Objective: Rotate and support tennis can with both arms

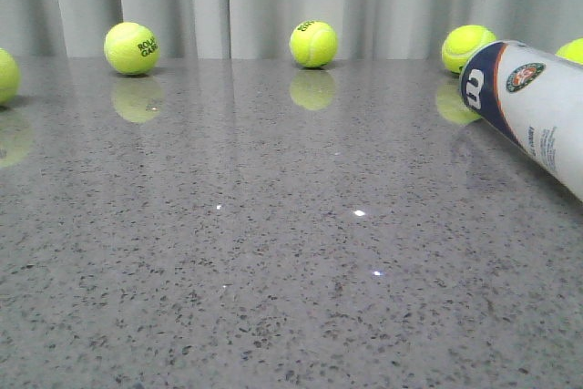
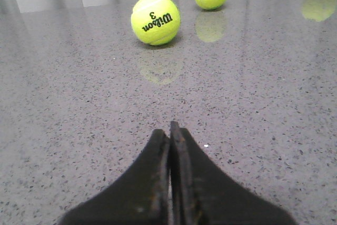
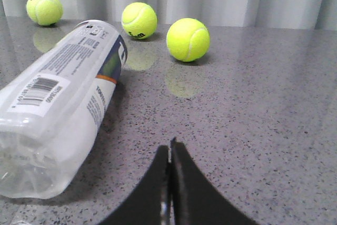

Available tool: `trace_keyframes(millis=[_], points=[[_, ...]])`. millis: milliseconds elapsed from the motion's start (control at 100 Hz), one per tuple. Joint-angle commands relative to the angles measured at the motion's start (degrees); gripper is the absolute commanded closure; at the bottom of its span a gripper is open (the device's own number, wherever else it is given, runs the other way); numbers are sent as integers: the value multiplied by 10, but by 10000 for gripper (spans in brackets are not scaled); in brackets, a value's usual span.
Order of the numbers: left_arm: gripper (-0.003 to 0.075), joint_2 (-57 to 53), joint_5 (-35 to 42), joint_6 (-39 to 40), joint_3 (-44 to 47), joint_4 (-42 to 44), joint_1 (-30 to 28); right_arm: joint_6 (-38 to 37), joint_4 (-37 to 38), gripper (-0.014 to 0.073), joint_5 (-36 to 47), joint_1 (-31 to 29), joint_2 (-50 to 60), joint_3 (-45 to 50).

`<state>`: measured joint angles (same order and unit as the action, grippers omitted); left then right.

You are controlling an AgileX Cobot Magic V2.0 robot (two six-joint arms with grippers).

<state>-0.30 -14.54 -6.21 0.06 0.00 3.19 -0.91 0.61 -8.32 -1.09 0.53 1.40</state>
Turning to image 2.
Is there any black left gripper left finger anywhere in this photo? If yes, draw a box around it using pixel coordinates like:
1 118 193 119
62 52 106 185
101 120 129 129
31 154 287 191
60 129 170 224

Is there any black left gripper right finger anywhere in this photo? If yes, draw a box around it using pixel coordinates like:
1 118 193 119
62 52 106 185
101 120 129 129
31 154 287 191
170 121 296 224

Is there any Wilson 3 yellow tennis ball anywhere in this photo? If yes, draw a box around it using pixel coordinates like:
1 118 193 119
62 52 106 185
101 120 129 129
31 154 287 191
131 0 181 46

